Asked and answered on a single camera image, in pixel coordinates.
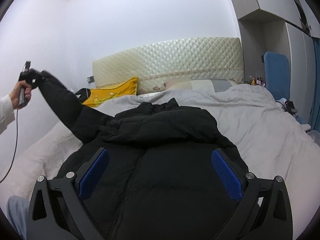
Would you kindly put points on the cream quilted headboard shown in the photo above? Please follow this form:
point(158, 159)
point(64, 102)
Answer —
point(157, 63)

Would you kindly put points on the patchwork grey beige pillow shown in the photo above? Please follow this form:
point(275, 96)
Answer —
point(213, 85)

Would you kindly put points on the white sleeved left forearm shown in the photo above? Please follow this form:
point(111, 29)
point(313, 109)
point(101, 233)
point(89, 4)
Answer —
point(7, 115)

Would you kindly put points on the grey white wardrobe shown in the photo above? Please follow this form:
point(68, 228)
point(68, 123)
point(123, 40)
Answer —
point(275, 26)

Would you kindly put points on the grey duvet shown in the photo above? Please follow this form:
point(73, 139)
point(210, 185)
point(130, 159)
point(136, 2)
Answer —
point(270, 141)

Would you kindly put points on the wall power socket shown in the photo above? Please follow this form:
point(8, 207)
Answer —
point(90, 79)

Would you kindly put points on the yellow crown pillow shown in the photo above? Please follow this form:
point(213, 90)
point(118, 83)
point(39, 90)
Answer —
point(96, 97)

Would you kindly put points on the blue curtain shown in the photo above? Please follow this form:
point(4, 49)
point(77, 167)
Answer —
point(315, 112)

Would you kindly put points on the blue padded chair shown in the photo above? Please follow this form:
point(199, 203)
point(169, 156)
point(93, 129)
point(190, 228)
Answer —
point(277, 75)

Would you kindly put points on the black camera on tripod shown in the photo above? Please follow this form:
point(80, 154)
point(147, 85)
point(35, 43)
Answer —
point(289, 107)

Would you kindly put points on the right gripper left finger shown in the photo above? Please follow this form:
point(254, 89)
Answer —
point(57, 209)

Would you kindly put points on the black puffer jacket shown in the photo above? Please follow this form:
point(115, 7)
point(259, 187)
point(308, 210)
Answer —
point(160, 182)

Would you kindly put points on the bottles on bedside shelf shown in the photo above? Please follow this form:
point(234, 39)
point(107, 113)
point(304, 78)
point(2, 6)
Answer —
point(256, 81)

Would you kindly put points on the person's left hand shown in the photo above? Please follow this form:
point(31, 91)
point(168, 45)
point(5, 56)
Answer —
point(20, 95)

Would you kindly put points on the black bag on nightstand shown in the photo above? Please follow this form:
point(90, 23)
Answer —
point(83, 94)

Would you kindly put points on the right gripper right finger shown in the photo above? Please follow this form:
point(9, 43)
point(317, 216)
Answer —
point(263, 209)

